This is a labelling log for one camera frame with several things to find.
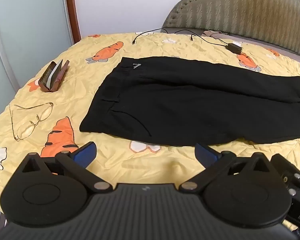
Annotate black pants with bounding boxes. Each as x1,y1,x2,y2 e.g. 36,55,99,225
79,57,300,146

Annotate yellow carrot print bedspread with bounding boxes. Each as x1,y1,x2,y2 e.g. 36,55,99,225
0,33,300,196

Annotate brown open glasses case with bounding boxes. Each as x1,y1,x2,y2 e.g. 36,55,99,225
38,60,70,93

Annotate black power adapter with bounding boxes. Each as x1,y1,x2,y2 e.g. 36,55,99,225
225,43,242,55

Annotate frosted glass wardrobe door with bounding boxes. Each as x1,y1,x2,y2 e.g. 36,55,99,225
0,0,74,113

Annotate olive padded headboard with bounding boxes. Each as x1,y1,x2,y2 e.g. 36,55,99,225
163,0,300,55

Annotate thin metal frame eyeglasses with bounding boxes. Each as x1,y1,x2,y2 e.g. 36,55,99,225
8,102,54,141

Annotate black charger cable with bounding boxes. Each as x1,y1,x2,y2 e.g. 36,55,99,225
174,29,231,48

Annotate brown wooden door frame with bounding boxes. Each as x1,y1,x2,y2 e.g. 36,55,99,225
66,0,81,43

